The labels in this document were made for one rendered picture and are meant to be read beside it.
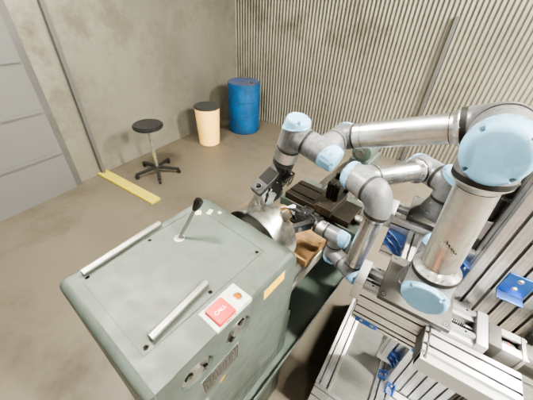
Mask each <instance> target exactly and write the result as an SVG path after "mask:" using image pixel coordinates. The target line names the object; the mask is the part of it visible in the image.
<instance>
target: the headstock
mask: <svg viewBox="0 0 533 400"><path fill-rule="evenodd" d="M203 201H204V202H203V205H202V206H201V208H200V209H199V210H200V211H201V214H198V215H196V214H194V215H193V217H192V219H191V221H190V223H189V225H188V227H187V229H186V231H185V232H184V234H183V235H184V236H185V239H184V240H183V241H176V240H174V237H175V236H176V235H178V234H180V232H181V231H182V229H183V227H184V225H185V223H186V221H187V219H188V217H189V215H190V213H191V212H192V206H193V205H192V206H190V207H188V208H186V209H185V210H183V211H181V212H180V213H177V214H175V215H174V216H173V217H170V218H169V219H167V220H165V221H164V222H162V223H161V224H162V225H161V226H160V227H158V228H157V229H156V230H154V231H152V232H151V233H149V234H148V235H147V236H145V237H143V238H142V239H140V240H138V241H137V242H136V243H135V244H132V245H131V246H129V247H128V248H126V249H125V250H124V251H122V252H120V253H119V254H117V255H116V256H114V257H113V258H111V259H110V260H108V261H106V262H105V263H104V264H102V265H101V266H99V267H97V268H96V269H94V270H93V271H91V272H90V273H88V274H87V275H85V276H83V275H82V273H81V272H80V270H81V269H82V268H81V269H79V270H78V271H76V272H74V273H73V274H71V275H69V276H68V277H66V278H64V279H63V280H62V281H61V283H60V285H59V287H60V289H61V291H62V293H63V294H64V296H65V297H66V299H67V300H68V301H69V303H70V304H71V306H72V308H73V309H74V311H75V312H76V313H77V314H78V316H79V318H80V319H81V321H82V323H83V324H84V325H85V326H86V328H87V329H88V331H89V332H90V334H91V336H92V337H93V338H94V340H95V341H96V343H97V344H98V346H99V347H100V349H101V350H102V351H103V352H104V354H105V356H106V357H107V358H108V360H109V361H110V363H111V364H112V365H113V367H114V368H115V369H116V371H117V373H118V374H119V375H120V377H121V378H122V379H123V380H124V382H125V384H126V385H127V386H128V388H129V389H130V391H131V392H132V393H133V395H134V396H135V397H136V399H137V400H217V399H218V397H219V396H220V395H221V394H222V392H223V391H224V390H225V389H226V387H227V386H228V385H229V384H230V382H231V381H232V380H233V379H234V378H235V377H236V376H237V374H238V373H239V372H240V371H241V369H242V368H243V367H244V366H245V364H246V363H247V362H248V361H249V359H250V358H251V357H252V356H253V355H254V354H255V353H256V352H257V350H258V349H259V348H260V347H261V345H262V344H263V343H264V342H265V340H266V339H267V338H268V337H269V335H270V334H272V332H273V331H274V330H275V329H276V327H277V326H278V325H279V324H280V322H281V321H282V320H283V319H284V317H285V316H286V315H287V314H288V309H289V304H290V295H291V290H292V285H293V277H294V272H295V267H296V262H297V258H296V256H295V254H294V253H293V252H292V251H290V250H289V249H288V248H286V247H284V246H283V245H281V244H279V243H278V242H276V241H275V240H273V239H271V238H269V237H268V236H266V235H265V234H263V233H261V232H260V231H258V230H257V229H255V228H253V227H252V226H250V225H249V224H247V223H246V222H244V221H242V220H240V219H239V218H238V217H236V216H234V215H232V214H231V213H229V212H228V211H226V210H224V209H222V208H221V207H219V206H218V205H216V204H215V203H213V202H211V201H210V200H203ZM209 209H211V210H213V212H212V213H211V214H210V215H209V214H207V212H208V211H209ZM219 211H220V212H222V213H221V214H219V213H218V212H219ZM204 279H205V280H206V281H207V282H208V283H209V285H208V286H207V287H206V288H205V289H204V290H203V291H202V292H201V293H200V294H199V295H198V296H197V297H196V298H195V299H194V300H193V301H192V302H191V303H190V304H189V305H188V306H187V307H186V308H185V309H184V310H183V311H182V312H181V313H180V314H179V315H178V316H177V318H176V319H175V320H174V321H173V322H172V323H171V324H170V325H169V326H168V327H167V328H166V329H165V330H164V331H163V332H162V333H161V334H160V335H159V336H158V337H157V338H156V339H155V340H154V341H152V340H150V339H149V338H148V334H149V333H150V332H151V331H152V330H153V329H154V328H155V327H156V326H157V325H158V324H159V323H160V322H161V321H162V320H163V319H164V318H165V317H166V316H167V315H168V314H169V313H170V312H171V311H172V310H173V309H174V308H175V307H176V306H177V305H178V304H179V303H180V302H181V301H182V300H183V299H184V298H185V297H186V296H187V295H188V294H189V293H190V292H191V291H192V290H193V289H194V288H195V287H197V286H198V285H199V284H200V283H201V282H202V281H203V280H204ZM233 283H234V284H235V285H237V286H238V287H239V288H240V289H241V290H243V291H244V292H245V293H246V294H248V295H249V296H251V297H252V301H251V302H250V303H249V304H248V305H247V306H246V307H245V308H244V309H243V310H242V311H241V312H240V313H239V314H238V315H237V316H236V317H235V318H234V319H232V320H231V321H230V322H229V323H228V324H227V325H226V326H225V327H224V328H223V329H222V330H221V331H220V332H219V333H218V334H217V332H216V331H215V330H214V329H213V328H212V327H211V326H210V325H209V324H208V323H206V322H205V321H204V320H203V319H202V318H201V317H200V316H199V315H198V314H199V313H200V312H201V311H202V310H203V309H204V308H205V307H207V306H208V305H209V304H210V303H211V302H212V301H213V300H215V299H216V298H217V297H218V296H219V295H220V294H222V293H223V292H224V291H225V290H226V289H227V288H228V287H230V286H231V285H232V284H233ZM241 318H242V319H241ZM240 319H241V320H240ZM238 321H239V322H238ZM237 322H238V323H237ZM236 323H237V324H236Z"/></svg>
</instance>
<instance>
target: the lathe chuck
mask: <svg viewBox="0 0 533 400"><path fill-rule="evenodd" d="M259 201H260V202H261V203H262V205H261V206H256V205H255V203H256V200H254V201H253V203H252V204H251V206H250V207H249V208H250V209H253V210H255V211H257V212H259V213H260V214H262V215H263V216H264V217H265V218H266V219H267V220H268V221H269V222H270V223H271V224H272V225H273V226H274V228H275V229H276V231H277V232H278V235H279V236H280V238H281V240H282V244H283V246H284V247H286V248H288V249H289V250H290V251H292V252H294V250H295V248H296V244H297V238H296V234H295V231H294V229H293V226H292V224H291V222H290V220H287V223H286V222H284V221H283V220H282V219H281V217H280V216H279V215H280V214H279V213H282V212H283V211H282V210H281V209H279V208H278V207H277V206H276V205H275V204H274V203H271V204H270V205H268V206H267V205H266V204H264V201H263V199H262V198H261V199H259ZM249 202H250V200H249V201H248V202H246V203H244V204H243V205H242V206H240V207H246V206H247V204H248V203H249Z"/></svg>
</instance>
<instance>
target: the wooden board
mask: <svg viewBox="0 0 533 400"><path fill-rule="evenodd" d="M312 228H313V227H312ZM295 234H296V238H297V244H296V248H295V250H294V252H293V253H294V254H295V256H296V258H297V262H296V263H299V264H300V265H301V266H302V267H306V266H307V265H308V264H309V262H310V261H311V260H312V259H313V258H314V257H315V256H316V255H317V253H318V252H319V251H320V250H321V249H322V248H323V247H324V246H325V245H326V242H327V240H325V239H324V238H323V237H320V236H319V235H317V234H315V233H314V232H313V231H312V229H310V230H306V231H303V232H299V233H295Z"/></svg>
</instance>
